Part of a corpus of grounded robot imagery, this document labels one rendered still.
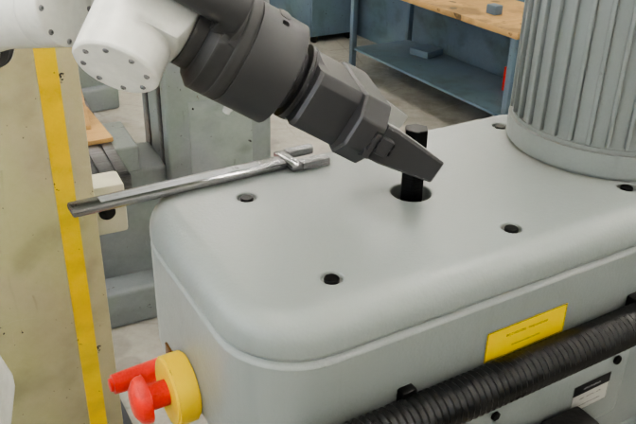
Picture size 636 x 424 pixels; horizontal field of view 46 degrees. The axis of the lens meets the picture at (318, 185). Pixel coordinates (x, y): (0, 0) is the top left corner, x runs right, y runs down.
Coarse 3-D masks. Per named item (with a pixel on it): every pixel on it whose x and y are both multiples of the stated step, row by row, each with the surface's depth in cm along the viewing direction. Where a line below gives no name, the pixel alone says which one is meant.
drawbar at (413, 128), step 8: (408, 128) 64; (416, 128) 64; (424, 128) 64; (416, 136) 64; (424, 136) 64; (424, 144) 64; (408, 176) 66; (400, 184) 67; (408, 184) 66; (416, 184) 66; (400, 192) 67; (408, 192) 66; (416, 192) 66; (408, 200) 66; (416, 200) 67
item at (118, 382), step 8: (152, 360) 73; (128, 368) 72; (136, 368) 72; (144, 368) 72; (152, 368) 72; (112, 376) 71; (120, 376) 71; (128, 376) 71; (144, 376) 72; (152, 376) 72; (112, 384) 71; (120, 384) 71; (128, 384) 71; (120, 392) 71
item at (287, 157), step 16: (256, 160) 71; (272, 160) 71; (288, 160) 71; (304, 160) 71; (320, 160) 71; (192, 176) 67; (208, 176) 68; (224, 176) 68; (240, 176) 69; (112, 192) 64; (128, 192) 64; (144, 192) 64; (160, 192) 65; (176, 192) 66; (80, 208) 62; (96, 208) 62; (112, 208) 63
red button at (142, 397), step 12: (132, 384) 60; (144, 384) 60; (156, 384) 61; (132, 396) 60; (144, 396) 59; (156, 396) 61; (168, 396) 61; (132, 408) 60; (144, 408) 59; (156, 408) 61; (144, 420) 60
